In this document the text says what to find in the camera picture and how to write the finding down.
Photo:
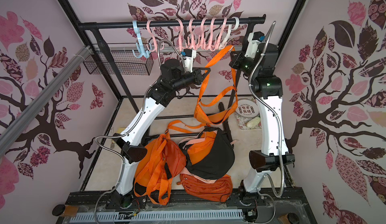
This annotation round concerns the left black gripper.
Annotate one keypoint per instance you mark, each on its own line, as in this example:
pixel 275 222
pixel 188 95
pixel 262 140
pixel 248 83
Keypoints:
pixel 197 77

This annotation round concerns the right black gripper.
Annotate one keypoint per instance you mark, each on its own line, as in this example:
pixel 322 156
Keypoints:
pixel 237 60

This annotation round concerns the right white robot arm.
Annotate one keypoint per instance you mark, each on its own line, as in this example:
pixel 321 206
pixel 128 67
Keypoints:
pixel 268 88

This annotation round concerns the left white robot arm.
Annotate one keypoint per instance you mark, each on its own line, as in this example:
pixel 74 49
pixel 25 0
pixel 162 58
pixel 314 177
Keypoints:
pixel 173 78

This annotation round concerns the white plastic hook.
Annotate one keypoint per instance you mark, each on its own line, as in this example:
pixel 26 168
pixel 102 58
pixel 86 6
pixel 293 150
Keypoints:
pixel 230 30

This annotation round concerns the light blue plastic hook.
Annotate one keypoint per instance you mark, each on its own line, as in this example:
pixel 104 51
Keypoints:
pixel 142 52

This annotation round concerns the peach pink bag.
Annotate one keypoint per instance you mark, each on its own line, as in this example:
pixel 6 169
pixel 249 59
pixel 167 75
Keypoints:
pixel 203 138

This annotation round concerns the dark orange waist bag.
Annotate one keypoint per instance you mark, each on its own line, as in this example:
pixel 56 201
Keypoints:
pixel 219 191

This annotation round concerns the round plate with characters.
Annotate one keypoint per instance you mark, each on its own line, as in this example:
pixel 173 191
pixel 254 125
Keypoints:
pixel 247 108

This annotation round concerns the right metal flex conduit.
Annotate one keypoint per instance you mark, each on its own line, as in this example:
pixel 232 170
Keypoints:
pixel 273 113

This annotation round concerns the metal flex conduit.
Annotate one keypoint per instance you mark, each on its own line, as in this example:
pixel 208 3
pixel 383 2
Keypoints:
pixel 273 113
pixel 120 151

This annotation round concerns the floral cloth mat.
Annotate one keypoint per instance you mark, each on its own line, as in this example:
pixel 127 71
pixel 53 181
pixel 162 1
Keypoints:
pixel 242 121

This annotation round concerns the white toy radish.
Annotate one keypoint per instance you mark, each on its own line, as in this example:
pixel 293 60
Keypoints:
pixel 253 122

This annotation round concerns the yellow sponge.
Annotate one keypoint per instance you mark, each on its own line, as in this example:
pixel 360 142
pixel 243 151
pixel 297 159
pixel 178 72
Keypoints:
pixel 121 131

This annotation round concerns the black clothes rack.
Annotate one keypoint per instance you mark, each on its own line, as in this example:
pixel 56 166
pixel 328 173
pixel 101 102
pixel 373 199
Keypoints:
pixel 95 28

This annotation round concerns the left metal flex conduit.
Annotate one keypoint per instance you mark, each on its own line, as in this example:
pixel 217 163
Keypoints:
pixel 120 151

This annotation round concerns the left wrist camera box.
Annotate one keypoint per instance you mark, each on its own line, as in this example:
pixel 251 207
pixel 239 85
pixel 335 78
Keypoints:
pixel 188 58

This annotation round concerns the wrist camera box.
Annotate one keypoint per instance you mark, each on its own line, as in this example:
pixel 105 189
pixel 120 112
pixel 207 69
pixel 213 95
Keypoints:
pixel 254 40
pixel 188 58

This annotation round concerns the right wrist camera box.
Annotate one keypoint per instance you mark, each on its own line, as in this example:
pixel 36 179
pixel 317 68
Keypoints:
pixel 254 40

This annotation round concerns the black wire basket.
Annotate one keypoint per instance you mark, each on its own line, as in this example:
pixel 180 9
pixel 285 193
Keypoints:
pixel 127 64

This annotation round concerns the orange backpack with straps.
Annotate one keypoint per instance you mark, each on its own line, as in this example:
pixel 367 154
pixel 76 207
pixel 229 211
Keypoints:
pixel 155 172

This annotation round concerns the white perforated cable tray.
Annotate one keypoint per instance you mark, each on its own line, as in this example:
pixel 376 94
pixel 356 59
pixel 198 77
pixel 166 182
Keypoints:
pixel 157 216

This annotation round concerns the grey aluminium rail left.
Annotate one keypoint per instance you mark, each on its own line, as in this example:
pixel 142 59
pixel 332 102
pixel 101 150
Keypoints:
pixel 10 135

